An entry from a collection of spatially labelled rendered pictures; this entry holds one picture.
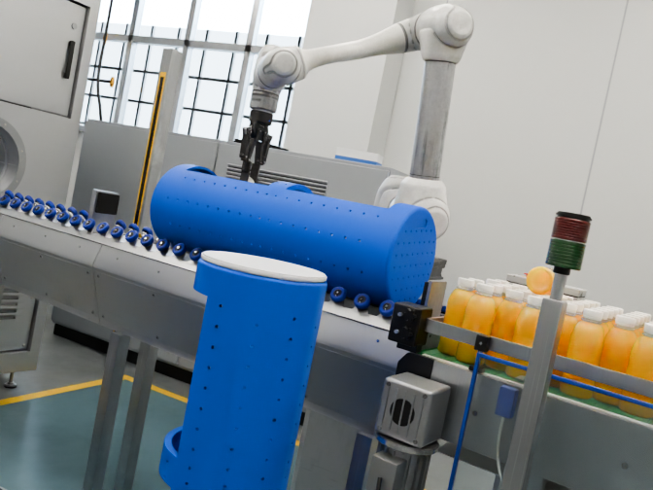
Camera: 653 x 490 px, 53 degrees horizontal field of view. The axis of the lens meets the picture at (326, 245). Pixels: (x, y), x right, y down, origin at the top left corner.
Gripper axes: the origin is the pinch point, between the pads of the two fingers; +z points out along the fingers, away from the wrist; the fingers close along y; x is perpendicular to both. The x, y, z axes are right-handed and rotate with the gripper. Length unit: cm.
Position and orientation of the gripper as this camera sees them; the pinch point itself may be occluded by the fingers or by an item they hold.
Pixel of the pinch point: (250, 173)
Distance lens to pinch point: 217.0
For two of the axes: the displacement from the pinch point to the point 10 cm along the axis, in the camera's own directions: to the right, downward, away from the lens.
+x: 8.3, 1.9, -5.3
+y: -5.3, -0.7, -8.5
